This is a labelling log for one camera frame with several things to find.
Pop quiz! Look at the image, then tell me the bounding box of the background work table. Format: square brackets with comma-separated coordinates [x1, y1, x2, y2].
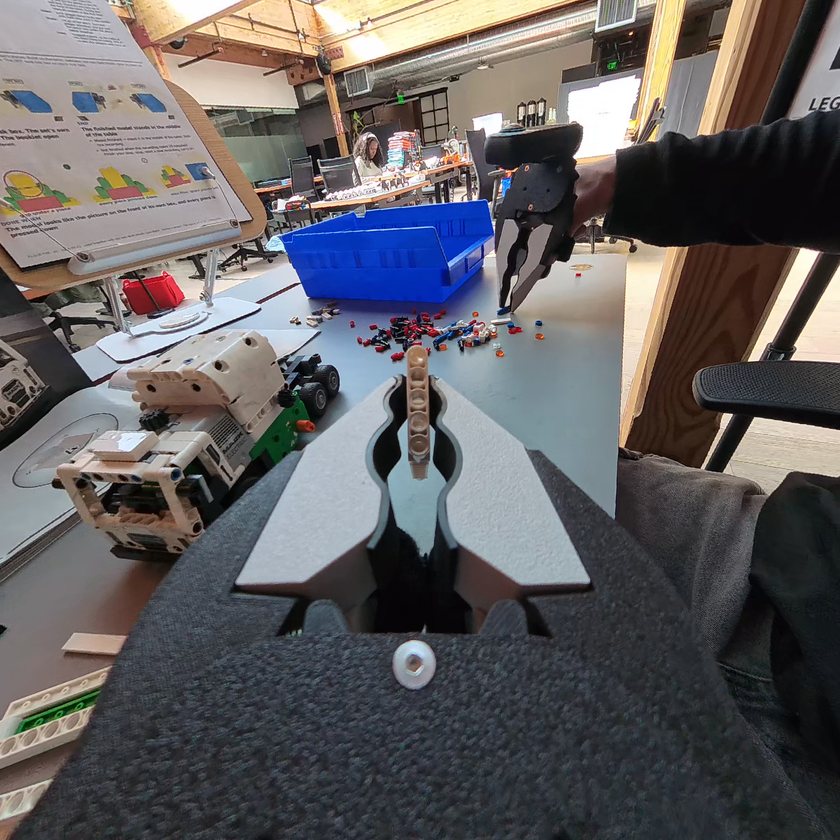
[255, 161, 475, 214]

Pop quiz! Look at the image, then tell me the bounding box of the beige flat lego plate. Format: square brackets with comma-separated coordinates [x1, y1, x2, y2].
[62, 633, 127, 656]

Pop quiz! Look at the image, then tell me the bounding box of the white green lego truck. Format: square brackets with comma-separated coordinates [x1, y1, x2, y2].
[52, 329, 342, 563]

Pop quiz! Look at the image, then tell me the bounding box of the printed instruction sheet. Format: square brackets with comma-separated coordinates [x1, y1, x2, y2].
[0, 0, 254, 270]

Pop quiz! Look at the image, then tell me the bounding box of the white lego beam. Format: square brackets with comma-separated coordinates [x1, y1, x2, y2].
[0, 705, 97, 769]
[0, 665, 113, 724]
[0, 777, 53, 823]

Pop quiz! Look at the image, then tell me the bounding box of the beige lego beam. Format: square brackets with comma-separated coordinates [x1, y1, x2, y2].
[406, 345, 435, 481]

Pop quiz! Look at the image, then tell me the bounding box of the person's right hand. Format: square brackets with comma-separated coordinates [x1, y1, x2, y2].
[571, 157, 618, 239]

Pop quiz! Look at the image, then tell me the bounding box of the red plastic bin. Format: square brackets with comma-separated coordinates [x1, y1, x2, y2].
[121, 272, 186, 316]

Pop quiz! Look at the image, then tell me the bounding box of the silver air duct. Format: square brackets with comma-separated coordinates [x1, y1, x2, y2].
[366, 18, 599, 94]

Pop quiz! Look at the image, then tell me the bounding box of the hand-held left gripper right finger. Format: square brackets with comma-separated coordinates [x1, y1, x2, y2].
[428, 377, 592, 634]

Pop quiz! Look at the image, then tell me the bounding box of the dark lego set box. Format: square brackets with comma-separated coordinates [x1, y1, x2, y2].
[0, 268, 93, 451]

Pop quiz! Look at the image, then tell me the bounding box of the open instruction booklet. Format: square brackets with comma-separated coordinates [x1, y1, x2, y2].
[0, 386, 144, 573]

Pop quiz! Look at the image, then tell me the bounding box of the person's black jacket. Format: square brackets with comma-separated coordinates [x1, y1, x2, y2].
[748, 471, 840, 746]

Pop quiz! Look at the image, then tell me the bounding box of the black office chair armrest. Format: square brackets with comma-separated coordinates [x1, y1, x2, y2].
[693, 359, 840, 475]

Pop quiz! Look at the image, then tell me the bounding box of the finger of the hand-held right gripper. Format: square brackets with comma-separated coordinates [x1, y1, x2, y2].
[493, 218, 526, 309]
[510, 225, 559, 313]

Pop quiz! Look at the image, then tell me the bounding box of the wooden post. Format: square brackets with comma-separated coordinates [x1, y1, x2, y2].
[619, 0, 816, 468]

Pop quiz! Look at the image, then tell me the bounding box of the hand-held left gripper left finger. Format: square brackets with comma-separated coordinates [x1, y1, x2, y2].
[235, 375, 404, 634]

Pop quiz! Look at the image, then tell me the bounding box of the black framed task sign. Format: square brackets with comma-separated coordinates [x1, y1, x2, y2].
[786, 25, 840, 120]

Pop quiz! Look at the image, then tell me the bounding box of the green lego beam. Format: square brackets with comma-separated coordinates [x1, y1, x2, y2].
[14, 689, 103, 735]

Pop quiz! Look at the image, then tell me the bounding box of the blue plastic bin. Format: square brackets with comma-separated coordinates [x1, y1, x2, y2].
[281, 199, 495, 305]

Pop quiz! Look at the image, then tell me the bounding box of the pile of small lego pieces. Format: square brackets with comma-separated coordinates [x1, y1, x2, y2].
[289, 301, 547, 363]

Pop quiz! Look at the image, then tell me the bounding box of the person's right forearm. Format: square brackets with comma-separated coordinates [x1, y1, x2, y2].
[602, 113, 840, 254]

